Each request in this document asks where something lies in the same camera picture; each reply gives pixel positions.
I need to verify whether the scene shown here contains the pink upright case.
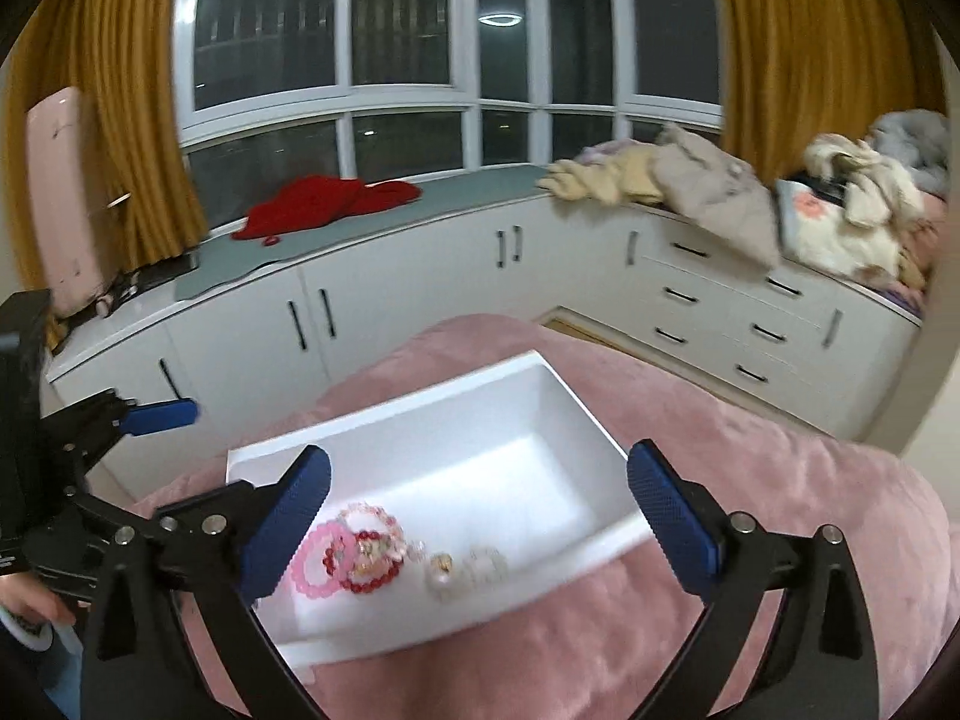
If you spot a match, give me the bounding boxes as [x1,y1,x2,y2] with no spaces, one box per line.
[25,86,125,320]

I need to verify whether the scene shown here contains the cream clothes pile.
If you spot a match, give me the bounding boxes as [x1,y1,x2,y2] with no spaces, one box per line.
[802,133,927,230]

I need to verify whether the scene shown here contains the green seat mat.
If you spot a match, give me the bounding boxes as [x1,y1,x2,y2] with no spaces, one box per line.
[174,163,560,302]

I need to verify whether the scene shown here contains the mustard curtain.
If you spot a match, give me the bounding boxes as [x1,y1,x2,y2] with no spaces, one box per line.
[0,0,211,293]
[709,0,953,181]

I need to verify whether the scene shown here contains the person's left forearm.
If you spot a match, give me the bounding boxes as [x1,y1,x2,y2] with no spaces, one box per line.
[0,607,59,661]

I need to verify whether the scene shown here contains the red bead bracelet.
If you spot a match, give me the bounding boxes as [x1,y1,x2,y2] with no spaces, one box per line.
[326,531,404,593]

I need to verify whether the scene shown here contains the white bead bracelet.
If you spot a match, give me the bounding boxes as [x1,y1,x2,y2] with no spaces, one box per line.
[457,544,511,587]

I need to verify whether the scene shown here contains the beige jacket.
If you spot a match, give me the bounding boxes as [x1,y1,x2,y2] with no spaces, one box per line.
[649,124,785,271]

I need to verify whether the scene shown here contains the red cloth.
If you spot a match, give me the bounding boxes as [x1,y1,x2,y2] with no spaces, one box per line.
[229,175,422,245]

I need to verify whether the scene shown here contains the yellow cloth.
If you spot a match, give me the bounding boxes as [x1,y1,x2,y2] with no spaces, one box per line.
[536,142,665,207]

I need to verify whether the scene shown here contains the pink bead bracelet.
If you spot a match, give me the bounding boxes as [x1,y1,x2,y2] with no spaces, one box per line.
[291,521,359,599]

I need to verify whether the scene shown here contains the grey blanket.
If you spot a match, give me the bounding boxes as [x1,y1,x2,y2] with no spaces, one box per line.
[866,109,953,196]

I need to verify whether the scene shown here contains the pink cloth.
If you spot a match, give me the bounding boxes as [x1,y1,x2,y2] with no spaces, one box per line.
[896,195,950,293]

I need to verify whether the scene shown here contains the floral pillow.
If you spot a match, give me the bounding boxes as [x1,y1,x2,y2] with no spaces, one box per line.
[776,180,912,278]

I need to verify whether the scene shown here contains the person's left hand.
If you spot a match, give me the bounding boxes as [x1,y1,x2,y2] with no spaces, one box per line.
[0,574,80,627]

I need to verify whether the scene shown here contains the pink blanket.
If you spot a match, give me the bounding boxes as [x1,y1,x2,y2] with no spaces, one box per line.
[131,313,960,720]

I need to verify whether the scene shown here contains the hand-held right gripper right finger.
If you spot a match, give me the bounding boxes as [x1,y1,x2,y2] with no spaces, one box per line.
[626,439,880,720]

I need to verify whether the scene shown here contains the white window-seat cabinet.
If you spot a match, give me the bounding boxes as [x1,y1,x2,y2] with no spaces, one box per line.
[45,191,927,500]

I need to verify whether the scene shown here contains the white-framed bay window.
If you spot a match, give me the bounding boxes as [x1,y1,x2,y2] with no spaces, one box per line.
[172,0,725,200]

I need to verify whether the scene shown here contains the white storage box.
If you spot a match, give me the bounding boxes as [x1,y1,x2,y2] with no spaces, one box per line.
[225,349,657,670]

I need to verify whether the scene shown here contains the colourful bead bracelet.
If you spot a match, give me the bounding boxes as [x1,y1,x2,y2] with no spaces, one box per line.
[336,501,412,563]

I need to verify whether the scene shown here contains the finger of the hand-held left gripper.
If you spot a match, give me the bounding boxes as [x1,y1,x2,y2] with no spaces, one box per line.
[64,476,188,541]
[41,388,200,466]

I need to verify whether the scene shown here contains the person's blue jeans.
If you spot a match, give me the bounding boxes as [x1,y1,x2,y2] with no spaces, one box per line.
[37,637,87,720]

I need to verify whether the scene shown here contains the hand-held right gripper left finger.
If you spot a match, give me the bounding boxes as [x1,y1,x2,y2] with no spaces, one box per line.
[79,445,332,720]

